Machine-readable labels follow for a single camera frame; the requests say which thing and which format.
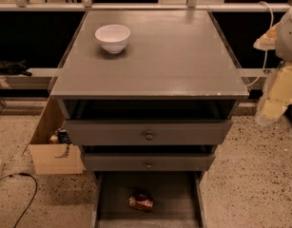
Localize white hanging cable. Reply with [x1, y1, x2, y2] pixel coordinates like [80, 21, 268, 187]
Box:
[245, 1, 275, 88]

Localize black floor cable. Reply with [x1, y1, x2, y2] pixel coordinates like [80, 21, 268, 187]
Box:
[0, 172, 39, 228]

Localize grey top drawer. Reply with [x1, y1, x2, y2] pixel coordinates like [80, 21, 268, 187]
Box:
[64, 120, 232, 145]

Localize black object on shelf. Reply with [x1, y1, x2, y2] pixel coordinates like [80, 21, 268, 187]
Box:
[0, 60, 32, 77]

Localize white ceramic bowl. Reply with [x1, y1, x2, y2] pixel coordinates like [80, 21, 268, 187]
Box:
[95, 25, 130, 54]

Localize grey middle drawer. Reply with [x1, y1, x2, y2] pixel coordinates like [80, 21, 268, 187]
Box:
[84, 153, 215, 171]

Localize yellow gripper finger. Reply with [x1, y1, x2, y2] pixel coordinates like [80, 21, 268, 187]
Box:
[256, 63, 292, 126]
[253, 24, 279, 51]

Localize cardboard box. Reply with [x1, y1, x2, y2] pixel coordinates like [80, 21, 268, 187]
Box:
[28, 99, 84, 175]

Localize grey drawer cabinet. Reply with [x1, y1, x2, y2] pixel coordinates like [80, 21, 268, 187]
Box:
[48, 9, 250, 228]

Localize items inside cardboard box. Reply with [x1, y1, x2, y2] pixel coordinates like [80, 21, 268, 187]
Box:
[49, 128, 71, 144]

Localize grey open bottom drawer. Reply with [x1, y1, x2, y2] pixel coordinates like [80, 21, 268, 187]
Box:
[91, 172, 206, 228]

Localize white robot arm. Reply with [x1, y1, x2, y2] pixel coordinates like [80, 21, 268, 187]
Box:
[253, 6, 292, 125]

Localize metal rail frame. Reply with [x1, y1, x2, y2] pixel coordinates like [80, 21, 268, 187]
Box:
[0, 0, 292, 11]

